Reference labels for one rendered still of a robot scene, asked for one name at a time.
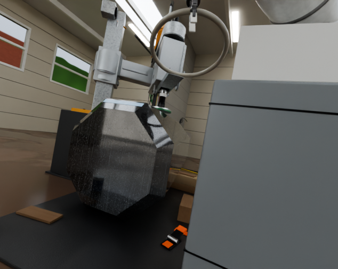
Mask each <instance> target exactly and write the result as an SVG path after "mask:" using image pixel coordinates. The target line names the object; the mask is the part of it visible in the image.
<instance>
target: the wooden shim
mask: <svg viewBox="0 0 338 269"><path fill-rule="evenodd" d="M16 214H18V215H22V216H25V217H28V218H31V219H35V220H38V221H42V222H44V223H47V224H51V223H53V222H54V221H56V220H58V219H60V218H62V217H63V215H62V214H60V213H56V212H53V211H49V210H45V209H42V208H39V207H35V206H32V205H31V206H29V207H26V208H24V209H21V210H18V211H16Z"/></svg>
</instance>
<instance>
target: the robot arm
mask: <svg viewBox="0 0 338 269"><path fill-rule="evenodd" d="M255 1H256V2H257V4H258V6H259V7H260V9H261V10H262V11H263V13H264V14H265V15H266V16H267V17H268V18H269V20H270V24H271V25H286V24H302V23H333V22H338V0H255ZM186 5H187V7H191V9H190V12H191V14H190V16H189V32H190V33H195V25H196V24H197V13H196V12H197V8H198V7H199V5H200V0H186Z"/></svg>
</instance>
